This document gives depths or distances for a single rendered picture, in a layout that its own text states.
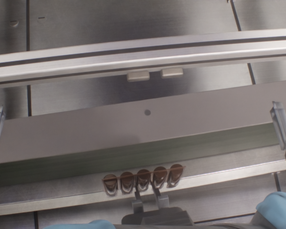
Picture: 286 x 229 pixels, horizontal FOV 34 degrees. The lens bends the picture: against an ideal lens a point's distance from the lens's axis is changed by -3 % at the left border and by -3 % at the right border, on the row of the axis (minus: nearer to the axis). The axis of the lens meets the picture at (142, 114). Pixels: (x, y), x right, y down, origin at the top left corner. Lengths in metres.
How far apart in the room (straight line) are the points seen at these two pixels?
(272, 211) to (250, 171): 0.65
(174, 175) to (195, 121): 0.18
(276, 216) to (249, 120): 0.51
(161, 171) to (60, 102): 0.50
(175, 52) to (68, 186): 0.33
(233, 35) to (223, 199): 0.37
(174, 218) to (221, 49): 0.38
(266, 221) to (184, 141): 0.53
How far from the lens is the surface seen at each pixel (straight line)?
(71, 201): 0.90
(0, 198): 0.91
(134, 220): 0.56
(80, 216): 0.97
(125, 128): 0.75
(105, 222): 0.21
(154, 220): 0.43
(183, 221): 0.43
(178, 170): 0.60
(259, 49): 0.77
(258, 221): 0.30
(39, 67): 0.73
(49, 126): 0.76
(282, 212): 0.29
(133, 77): 0.74
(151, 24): 1.15
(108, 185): 0.60
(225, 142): 0.86
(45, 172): 0.85
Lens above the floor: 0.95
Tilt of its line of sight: 23 degrees down
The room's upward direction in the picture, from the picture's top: 172 degrees clockwise
